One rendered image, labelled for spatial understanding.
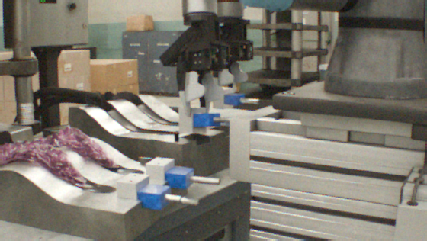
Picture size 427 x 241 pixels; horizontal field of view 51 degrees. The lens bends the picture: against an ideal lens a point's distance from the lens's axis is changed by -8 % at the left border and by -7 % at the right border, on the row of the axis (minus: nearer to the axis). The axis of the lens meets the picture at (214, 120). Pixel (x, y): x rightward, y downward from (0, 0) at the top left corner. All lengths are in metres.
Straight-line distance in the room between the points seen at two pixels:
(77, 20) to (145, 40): 6.48
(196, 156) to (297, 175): 0.40
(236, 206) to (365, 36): 0.66
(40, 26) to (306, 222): 1.32
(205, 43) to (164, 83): 7.18
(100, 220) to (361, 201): 0.38
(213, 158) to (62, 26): 0.96
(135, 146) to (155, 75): 7.19
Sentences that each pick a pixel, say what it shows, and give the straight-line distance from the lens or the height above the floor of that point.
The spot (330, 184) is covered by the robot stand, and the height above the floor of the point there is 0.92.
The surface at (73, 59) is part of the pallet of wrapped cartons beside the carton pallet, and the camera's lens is 5.07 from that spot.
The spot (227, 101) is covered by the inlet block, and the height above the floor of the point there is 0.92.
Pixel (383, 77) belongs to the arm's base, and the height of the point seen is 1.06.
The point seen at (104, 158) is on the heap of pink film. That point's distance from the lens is 0.92.
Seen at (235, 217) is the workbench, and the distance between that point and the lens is 1.16.
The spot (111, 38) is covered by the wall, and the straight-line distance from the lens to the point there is 9.47.
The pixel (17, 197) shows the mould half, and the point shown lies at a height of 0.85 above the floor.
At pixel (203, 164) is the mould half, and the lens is 1.04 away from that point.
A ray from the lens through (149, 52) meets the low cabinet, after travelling 8.28.
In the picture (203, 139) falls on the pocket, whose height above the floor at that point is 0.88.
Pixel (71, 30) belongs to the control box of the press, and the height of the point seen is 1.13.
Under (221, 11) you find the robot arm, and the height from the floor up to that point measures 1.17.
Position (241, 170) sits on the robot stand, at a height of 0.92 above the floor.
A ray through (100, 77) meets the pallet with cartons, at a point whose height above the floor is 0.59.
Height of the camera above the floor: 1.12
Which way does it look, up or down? 11 degrees down
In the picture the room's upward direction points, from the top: straight up
